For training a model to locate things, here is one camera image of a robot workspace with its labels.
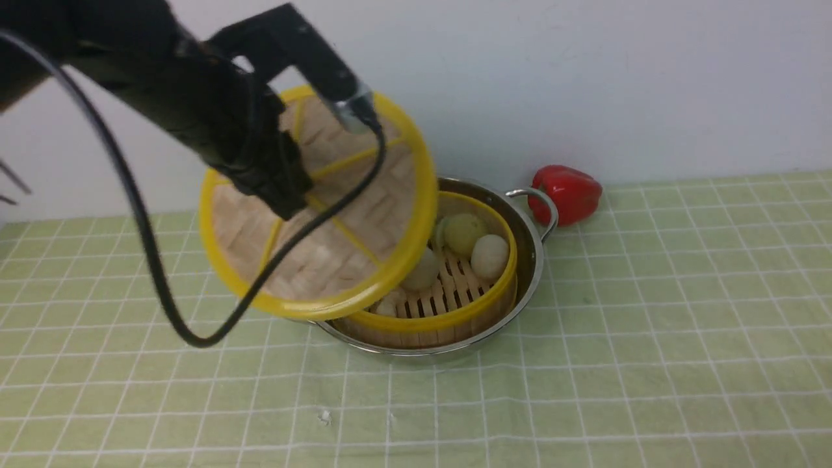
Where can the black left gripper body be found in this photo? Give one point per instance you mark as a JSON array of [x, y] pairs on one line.
[[264, 162]]

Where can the woven bamboo steamer lid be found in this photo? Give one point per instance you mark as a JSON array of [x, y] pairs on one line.
[[356, 257]]

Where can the bamboo steamer basket yellow rim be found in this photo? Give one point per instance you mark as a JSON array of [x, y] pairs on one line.
[[458, 306]]

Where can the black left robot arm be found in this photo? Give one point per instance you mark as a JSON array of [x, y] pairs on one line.
[[190, 89]]

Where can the stainless steel pot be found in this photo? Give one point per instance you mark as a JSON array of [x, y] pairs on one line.
[[530, 250]]

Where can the white crescent dumpling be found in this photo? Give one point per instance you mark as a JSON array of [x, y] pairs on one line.
[[386, 308]]

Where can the greenish round bun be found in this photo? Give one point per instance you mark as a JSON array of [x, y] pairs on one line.
[[462, 231]]

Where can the red bell pepper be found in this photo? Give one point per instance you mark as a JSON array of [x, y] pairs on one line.
[[575, 194]]

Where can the green checkered tablecloth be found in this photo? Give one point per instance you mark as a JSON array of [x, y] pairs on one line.
[[684, 325]]

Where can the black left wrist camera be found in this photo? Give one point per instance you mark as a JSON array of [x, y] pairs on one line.
[[282, 38]]

